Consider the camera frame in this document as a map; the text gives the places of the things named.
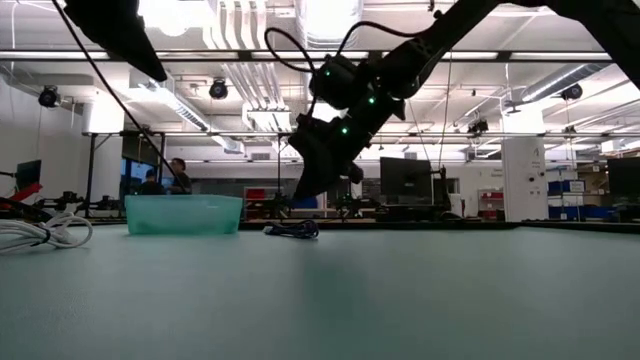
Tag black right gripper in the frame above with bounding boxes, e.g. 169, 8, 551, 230
288, 91, 407, 201

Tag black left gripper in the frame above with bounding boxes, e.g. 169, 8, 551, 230
63, 0, 169, 84

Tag dark blue USB-C cable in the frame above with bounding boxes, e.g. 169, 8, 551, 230
262, 219, 321, 241

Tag black computer monitor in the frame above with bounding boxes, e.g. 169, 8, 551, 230
14, 159, 43, 192
379, 156, 434, 207
606, 156, 640, 199

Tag teal table mat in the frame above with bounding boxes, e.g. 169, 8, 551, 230
0, 222, 640, 360

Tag person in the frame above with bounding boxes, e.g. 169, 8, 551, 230
136, 168, 167, 197
166, 157, 194, 196

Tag teal translucent plastic bin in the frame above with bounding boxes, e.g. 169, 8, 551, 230
124, 194, 245, 237

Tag white building pillar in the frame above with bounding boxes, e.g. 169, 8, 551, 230
500, 107, 550, 223

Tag blue storage bins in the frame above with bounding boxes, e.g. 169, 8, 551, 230
547, 179, 617, 222

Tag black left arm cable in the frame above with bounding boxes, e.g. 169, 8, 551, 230
49, 0, 189, 195

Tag black ceiling-hung camera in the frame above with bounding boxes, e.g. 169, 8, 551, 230
38, 84, 62, 109
208, 77, 230, 101
560, 82, 585, 102

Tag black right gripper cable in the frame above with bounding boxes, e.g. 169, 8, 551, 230
263, 20, 441, 76

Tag white coiled USB-C cable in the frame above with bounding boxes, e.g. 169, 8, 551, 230
0, 211, 95, 255

